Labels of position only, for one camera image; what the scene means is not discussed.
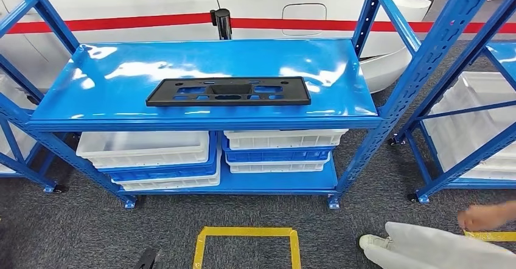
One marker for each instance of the person's hand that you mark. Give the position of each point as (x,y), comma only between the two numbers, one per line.
(475,218)

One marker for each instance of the person's forearm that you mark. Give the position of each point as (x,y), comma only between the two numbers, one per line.
(506,214)

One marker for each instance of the blue metal shelf rack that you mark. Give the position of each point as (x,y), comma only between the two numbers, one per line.
(24,166)
(471,160)
(201,57)

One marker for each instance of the black plastic panel part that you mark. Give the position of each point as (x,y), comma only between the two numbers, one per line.
(161,98)

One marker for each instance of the person's leg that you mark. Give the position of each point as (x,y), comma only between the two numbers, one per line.
(435,247)

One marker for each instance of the person's foot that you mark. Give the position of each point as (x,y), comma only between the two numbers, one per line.
(371,241)

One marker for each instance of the blue plastic bin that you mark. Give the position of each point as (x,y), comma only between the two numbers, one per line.
(278,156)
(161,172)

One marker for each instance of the black stanchion post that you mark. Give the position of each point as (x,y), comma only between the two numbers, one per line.
(222,23)

